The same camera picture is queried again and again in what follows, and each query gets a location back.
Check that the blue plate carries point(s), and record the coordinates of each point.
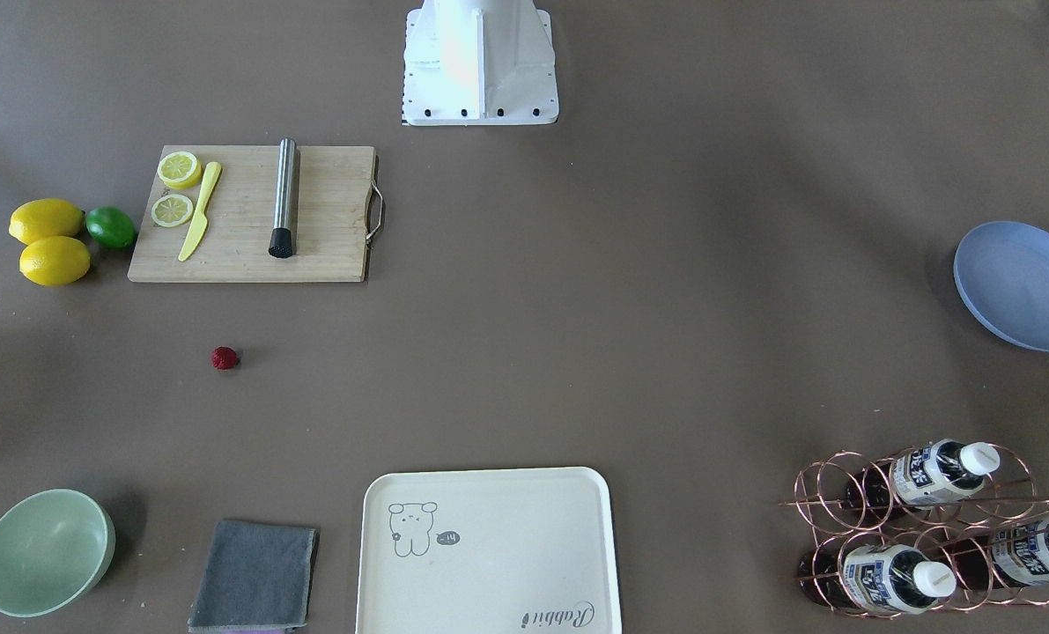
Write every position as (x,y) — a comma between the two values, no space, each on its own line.
(1001,272)

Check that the red strawberry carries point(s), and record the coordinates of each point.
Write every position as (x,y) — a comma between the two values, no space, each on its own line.
(224,359)

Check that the yellow lemon lower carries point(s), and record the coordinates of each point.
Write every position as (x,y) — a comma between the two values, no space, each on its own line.
(55,261)

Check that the yellow lemon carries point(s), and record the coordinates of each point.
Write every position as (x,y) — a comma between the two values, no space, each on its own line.
(45,218)
(55,261)

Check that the yellow lemon upper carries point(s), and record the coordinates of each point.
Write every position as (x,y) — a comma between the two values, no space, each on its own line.
(45,218)

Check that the green lime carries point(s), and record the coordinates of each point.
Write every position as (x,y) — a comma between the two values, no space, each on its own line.
(110,227)

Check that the lemon slice lower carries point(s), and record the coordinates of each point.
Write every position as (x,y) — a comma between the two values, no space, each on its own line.
(172,210)

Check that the lemon half upper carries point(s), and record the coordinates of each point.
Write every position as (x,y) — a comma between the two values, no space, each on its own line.
(180,170)

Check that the green bowl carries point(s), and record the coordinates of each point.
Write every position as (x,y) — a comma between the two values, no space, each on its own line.
(55,546)

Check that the yellow plastic knife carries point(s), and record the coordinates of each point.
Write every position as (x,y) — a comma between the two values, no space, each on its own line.
(199,222)

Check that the steel muddler black tip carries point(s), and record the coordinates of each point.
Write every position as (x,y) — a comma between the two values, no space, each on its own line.
(283,236)

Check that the bamboo cutting board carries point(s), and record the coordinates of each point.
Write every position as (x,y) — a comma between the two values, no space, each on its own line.
(331,222)

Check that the grey folded cloth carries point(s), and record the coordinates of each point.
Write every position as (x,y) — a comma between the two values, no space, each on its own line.
(257,577)

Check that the cream rabbit tray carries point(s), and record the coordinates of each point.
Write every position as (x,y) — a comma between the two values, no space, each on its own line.
(523,550)

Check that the bottle top white cap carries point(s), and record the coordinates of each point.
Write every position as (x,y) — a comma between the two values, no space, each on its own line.
(943,472)

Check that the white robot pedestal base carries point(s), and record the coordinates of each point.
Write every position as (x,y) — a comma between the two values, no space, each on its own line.
(479,63)

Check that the copper wire bottle rack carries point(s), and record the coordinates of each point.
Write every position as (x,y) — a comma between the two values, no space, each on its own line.
(1010,498)

